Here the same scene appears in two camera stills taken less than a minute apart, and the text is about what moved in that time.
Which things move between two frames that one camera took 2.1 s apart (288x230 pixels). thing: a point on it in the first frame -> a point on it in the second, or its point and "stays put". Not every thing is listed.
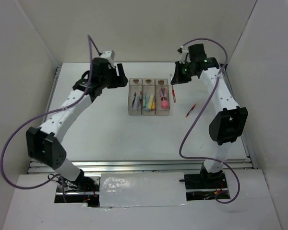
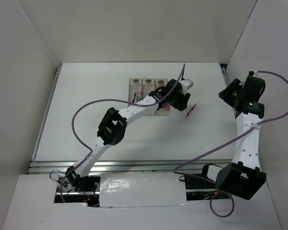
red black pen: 190,110 stays put
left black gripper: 120,81 -> 182,105
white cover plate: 142,189 stays put
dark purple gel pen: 134,99 stays put
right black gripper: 178,78 -> 226,92
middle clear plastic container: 149,97 stays put
